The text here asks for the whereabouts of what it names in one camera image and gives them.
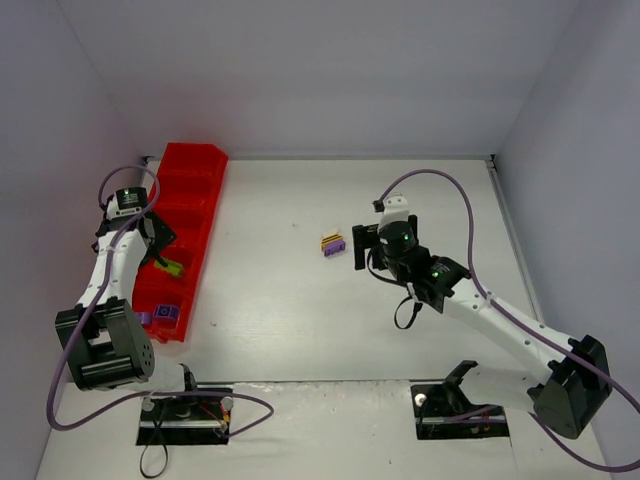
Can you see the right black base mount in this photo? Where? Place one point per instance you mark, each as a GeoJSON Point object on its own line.
{"type": "Point", "coordinates": [442, 411]}

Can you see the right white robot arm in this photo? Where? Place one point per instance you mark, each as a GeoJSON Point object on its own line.
{"type": "Point", "coordinates": [557, 378]}

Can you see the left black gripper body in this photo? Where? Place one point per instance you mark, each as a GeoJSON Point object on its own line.
{"type": "Point", "coordinates": [160, 235]}

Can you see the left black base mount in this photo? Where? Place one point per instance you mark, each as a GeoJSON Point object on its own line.
{"type": "Point", "coordinates": [186, 421]}

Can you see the purple yellow striped lego stack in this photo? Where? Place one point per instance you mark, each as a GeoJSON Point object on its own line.
{"type": "Point", "coordinates": [332, 243]}

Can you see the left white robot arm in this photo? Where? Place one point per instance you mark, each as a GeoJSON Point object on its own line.
{"type": "Point", "coordinates": [107, 345]}

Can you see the small purple lego in bin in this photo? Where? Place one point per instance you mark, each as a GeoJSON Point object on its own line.
{"type": "Point", "coordinates": [145, 318]}

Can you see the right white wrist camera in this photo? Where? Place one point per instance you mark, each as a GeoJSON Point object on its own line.
{"type": "Point", "coordinates": [393, 208]}

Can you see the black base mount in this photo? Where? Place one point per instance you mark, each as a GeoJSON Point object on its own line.
{"type": "Point", "coordinates": [186, 421]}
{"type": "Point", "coordinates": [442, 411]}

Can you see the red divided plastic bin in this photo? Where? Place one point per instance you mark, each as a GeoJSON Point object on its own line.
{"type": "Point", "coordinates": [191, 176]}

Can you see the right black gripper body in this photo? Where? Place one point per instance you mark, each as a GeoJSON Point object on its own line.
{"type": "Point", "coordinates": [363, 245]}

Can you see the long lime green lego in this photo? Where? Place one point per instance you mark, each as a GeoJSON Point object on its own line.
{"type": "Point", "coordinates": [173, 268]}

